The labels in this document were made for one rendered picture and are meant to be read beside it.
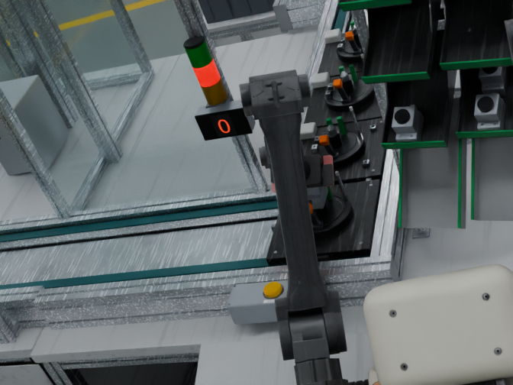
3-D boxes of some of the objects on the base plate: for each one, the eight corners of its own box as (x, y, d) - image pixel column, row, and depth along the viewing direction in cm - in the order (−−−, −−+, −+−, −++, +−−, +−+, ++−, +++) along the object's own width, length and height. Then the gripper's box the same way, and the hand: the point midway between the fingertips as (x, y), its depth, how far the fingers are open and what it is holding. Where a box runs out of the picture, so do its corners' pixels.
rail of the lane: (401, 302, 194) (388, 266, 188) (52, 330, 225) (31, 299, 219) (402, 284, 198) (391, 248, 192) (59, 313, 229) (40, 283, 223)
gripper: (258, 185, 190) (283, 198, 204) (321, 176, 185) (343, 192, 199) (256, 153, 192) (282, 169, 206) (320, 145, 186) (341, 162, 201)
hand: (311, 179), depth 202 cm, fingers open, 9 cm apart
